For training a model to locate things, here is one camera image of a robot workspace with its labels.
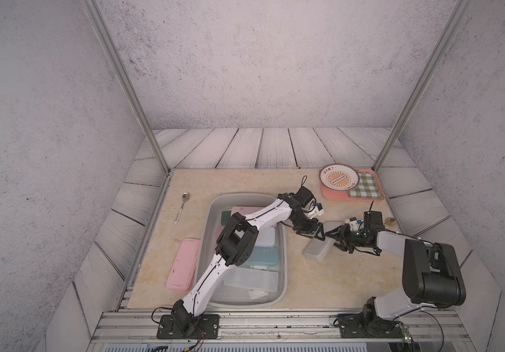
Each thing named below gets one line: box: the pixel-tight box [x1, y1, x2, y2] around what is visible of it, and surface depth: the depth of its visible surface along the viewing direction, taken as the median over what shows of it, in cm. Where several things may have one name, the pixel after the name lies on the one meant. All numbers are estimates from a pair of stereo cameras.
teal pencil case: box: [242, 244, 279, 267], surface depth 88 cm
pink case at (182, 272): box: [165, 236, 202, 292], surface depth 87 cm
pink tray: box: [320, 168, 386, 201], surface depth 113 cm
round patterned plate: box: [319, 163, 360, 192], surface depth 117 cm
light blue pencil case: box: [254, 226, 276, 247], surface depth 93 cm
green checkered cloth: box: [347, 171, 383, 199], surface depth 113 cm
